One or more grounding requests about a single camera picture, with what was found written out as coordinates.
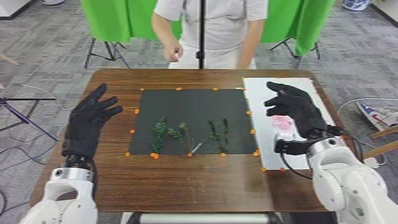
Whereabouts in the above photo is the dark mat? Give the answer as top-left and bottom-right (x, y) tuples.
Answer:
(128, 88), (259, 156)

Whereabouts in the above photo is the black upright pole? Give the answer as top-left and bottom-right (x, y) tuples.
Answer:
(195, 0), (207, 70)

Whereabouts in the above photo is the green sprig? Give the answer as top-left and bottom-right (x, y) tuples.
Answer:
(190, 119), (223, 154)
(218, 118), (231, 154)
(149, 115), (168, 154)
(165, 122), (195, 153)

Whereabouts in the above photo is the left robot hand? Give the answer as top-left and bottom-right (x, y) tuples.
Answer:
(60, 83), (124, 161)

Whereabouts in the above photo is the black cable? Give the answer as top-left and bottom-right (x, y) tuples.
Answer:
(277, 151), (314, 181)

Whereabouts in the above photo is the white sheet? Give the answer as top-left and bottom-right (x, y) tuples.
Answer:
(241, 77), (339, 171)

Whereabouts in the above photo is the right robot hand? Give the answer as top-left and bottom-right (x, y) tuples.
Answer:
(263, 80), (346, 140)

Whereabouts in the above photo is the pink flower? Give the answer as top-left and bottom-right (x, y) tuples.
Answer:
(268, 114), (298, 141)

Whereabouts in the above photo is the pale grey bar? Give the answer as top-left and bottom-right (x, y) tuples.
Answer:
(126, 212), (280, 224)

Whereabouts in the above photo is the blue and white vase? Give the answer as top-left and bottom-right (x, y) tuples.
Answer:
(341, 0), (375, 14)

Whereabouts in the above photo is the person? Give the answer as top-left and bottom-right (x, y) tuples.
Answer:
(151, 0), (270, 70)

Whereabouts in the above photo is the black cloth stand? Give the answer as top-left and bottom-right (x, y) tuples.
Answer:
(81, 37), (133, 70)
(268, 36), (323, 70)

